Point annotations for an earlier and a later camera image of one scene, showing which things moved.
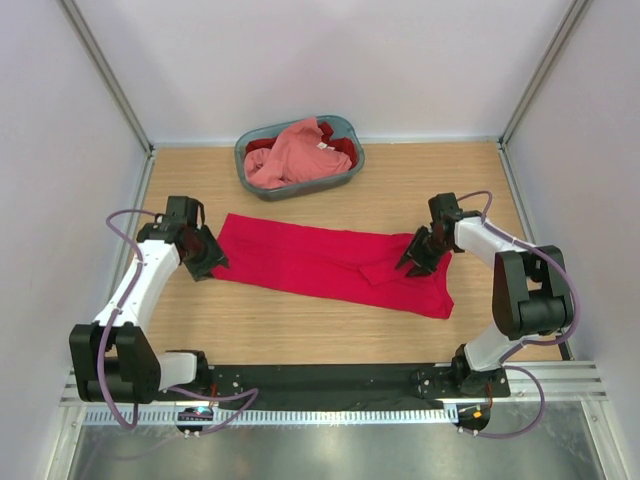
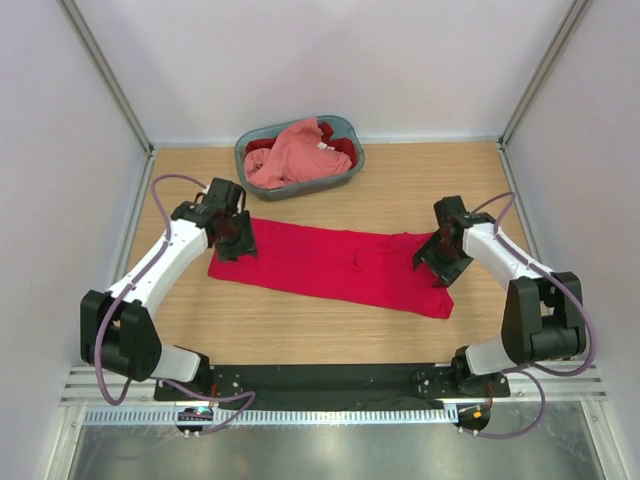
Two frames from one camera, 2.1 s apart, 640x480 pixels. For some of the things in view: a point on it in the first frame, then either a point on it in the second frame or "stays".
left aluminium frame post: [105, 71] stays
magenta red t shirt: [349, 266] stays
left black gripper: [215, 257] -> [245, 245]
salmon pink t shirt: [296, 154] stays
